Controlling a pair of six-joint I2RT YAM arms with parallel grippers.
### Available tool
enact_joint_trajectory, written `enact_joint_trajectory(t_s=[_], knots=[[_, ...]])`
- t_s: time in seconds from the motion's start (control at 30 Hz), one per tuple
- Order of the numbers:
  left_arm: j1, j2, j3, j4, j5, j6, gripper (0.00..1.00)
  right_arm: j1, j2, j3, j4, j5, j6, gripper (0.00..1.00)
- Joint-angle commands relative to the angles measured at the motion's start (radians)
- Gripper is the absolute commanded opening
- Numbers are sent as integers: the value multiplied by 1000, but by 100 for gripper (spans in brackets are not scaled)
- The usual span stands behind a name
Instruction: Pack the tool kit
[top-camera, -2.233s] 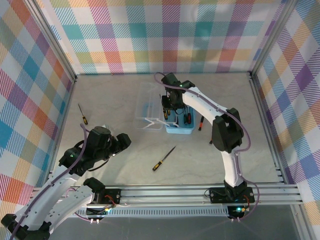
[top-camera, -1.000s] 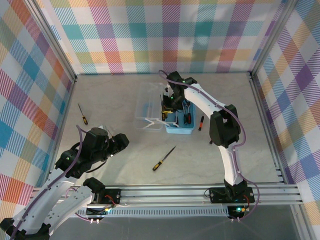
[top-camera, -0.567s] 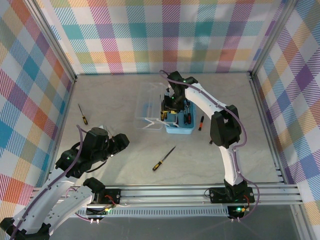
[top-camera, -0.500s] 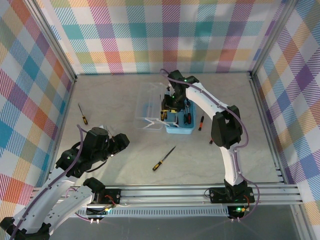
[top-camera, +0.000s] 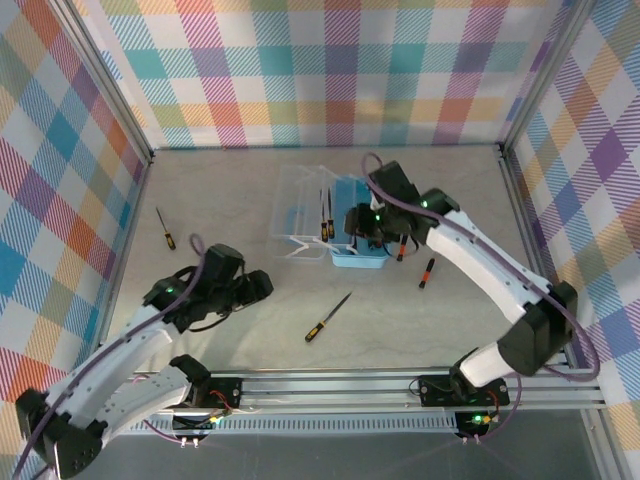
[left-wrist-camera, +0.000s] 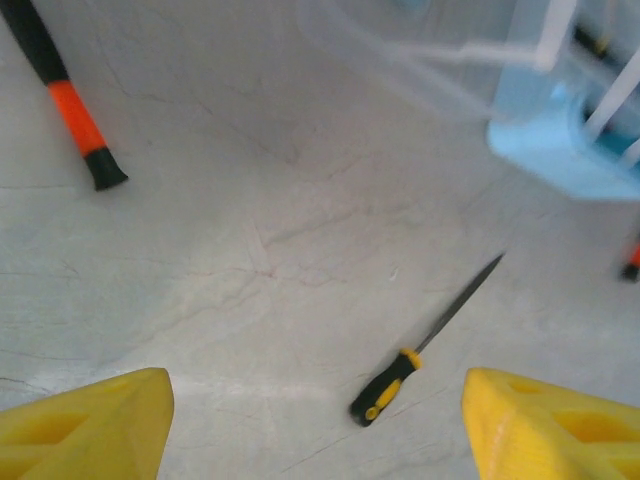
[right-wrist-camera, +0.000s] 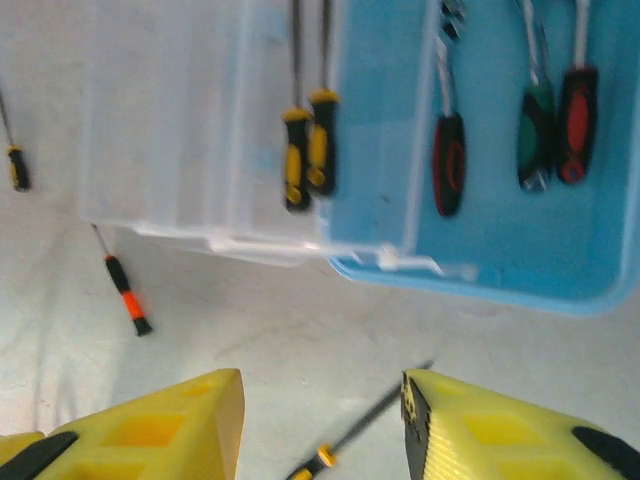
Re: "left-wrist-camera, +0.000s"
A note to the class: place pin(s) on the orange black screwdriver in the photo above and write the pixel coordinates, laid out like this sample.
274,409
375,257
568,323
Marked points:
632,260
75,110

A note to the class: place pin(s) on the clear plastic tool box lid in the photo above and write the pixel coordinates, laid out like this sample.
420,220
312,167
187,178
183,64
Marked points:
500,52

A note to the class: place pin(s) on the blue plastic tool box base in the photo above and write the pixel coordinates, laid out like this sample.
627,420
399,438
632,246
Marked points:
540,150

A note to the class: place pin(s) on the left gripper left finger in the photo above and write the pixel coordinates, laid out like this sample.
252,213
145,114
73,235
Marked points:
145,425

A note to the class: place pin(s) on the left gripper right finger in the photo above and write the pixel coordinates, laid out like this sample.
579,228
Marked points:
500,430

